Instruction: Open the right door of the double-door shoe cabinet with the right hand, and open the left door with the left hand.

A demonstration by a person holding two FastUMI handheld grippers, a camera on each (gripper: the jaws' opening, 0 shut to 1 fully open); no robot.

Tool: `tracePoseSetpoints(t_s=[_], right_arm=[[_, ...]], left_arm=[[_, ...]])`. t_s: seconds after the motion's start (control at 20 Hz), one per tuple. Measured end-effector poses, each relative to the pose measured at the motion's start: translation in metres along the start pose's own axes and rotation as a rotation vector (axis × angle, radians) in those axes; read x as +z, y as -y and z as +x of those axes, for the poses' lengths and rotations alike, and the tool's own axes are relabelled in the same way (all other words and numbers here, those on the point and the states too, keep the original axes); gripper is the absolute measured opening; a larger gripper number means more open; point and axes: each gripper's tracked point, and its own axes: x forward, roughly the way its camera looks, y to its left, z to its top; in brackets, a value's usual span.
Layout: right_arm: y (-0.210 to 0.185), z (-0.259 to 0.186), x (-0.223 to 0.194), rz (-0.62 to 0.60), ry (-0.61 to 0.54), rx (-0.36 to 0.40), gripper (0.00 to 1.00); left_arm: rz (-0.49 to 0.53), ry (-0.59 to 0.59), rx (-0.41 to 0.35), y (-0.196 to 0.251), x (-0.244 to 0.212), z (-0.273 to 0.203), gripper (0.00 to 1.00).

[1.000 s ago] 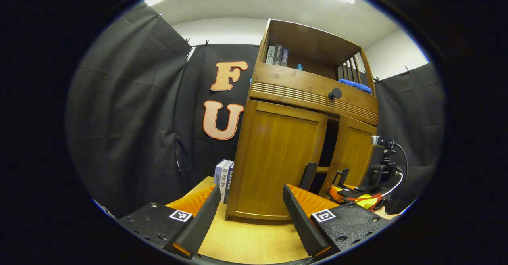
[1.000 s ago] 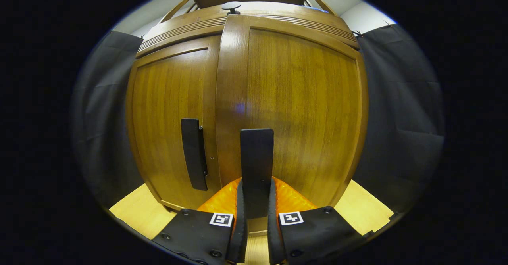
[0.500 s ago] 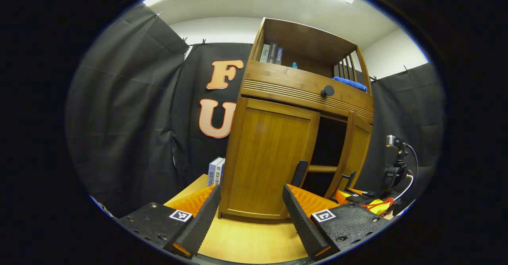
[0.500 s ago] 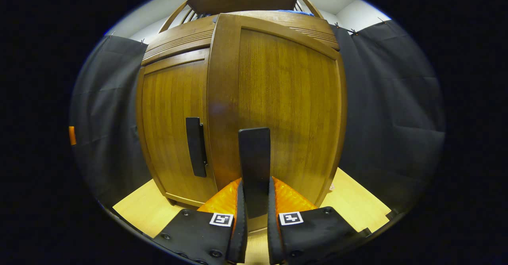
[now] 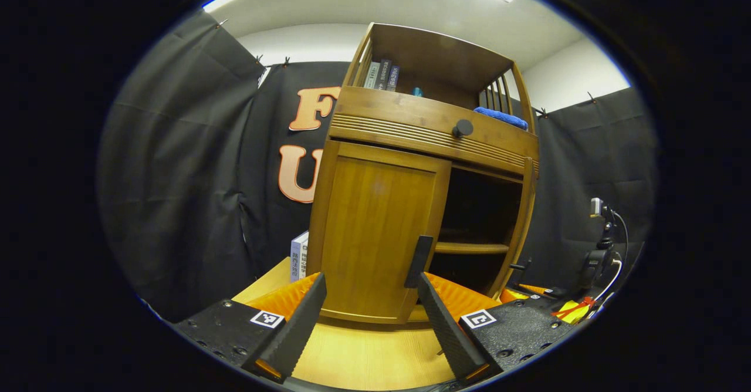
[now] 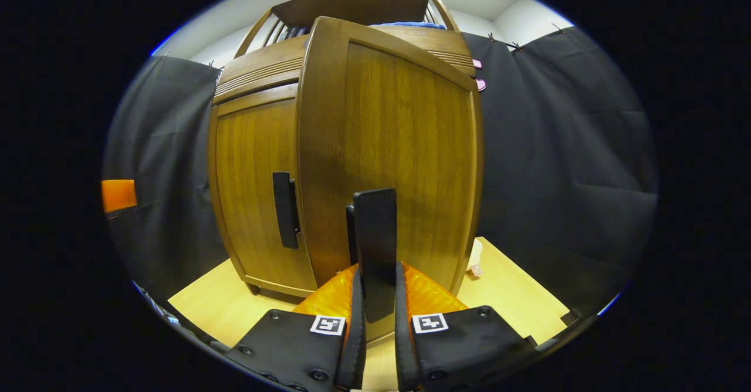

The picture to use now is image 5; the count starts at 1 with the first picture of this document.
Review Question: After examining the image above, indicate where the wooden drawer with black knob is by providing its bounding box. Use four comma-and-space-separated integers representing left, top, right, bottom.
329, 86, 539, 177

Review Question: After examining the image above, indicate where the wooden cabinet door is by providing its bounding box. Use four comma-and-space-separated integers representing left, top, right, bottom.
320, 154, 452, 324

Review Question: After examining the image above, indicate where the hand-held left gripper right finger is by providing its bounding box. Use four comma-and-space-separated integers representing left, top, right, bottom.
417, 272, 573, 386

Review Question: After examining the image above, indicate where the black backdrop cloth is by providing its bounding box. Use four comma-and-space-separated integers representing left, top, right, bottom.
97, 11, 658, 322

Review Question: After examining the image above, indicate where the wooden double-door shoe cabinet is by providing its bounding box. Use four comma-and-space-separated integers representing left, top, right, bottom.
305, 22, 539, 325

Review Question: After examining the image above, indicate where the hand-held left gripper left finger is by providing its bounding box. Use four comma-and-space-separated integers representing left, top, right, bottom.
173, 272, 327, 383

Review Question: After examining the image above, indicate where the blue folded towel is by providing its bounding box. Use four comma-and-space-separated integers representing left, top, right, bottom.
473, 106, 529, 131

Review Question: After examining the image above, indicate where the white printed book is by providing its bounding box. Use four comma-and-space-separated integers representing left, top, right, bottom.
290, 231, 310, 283

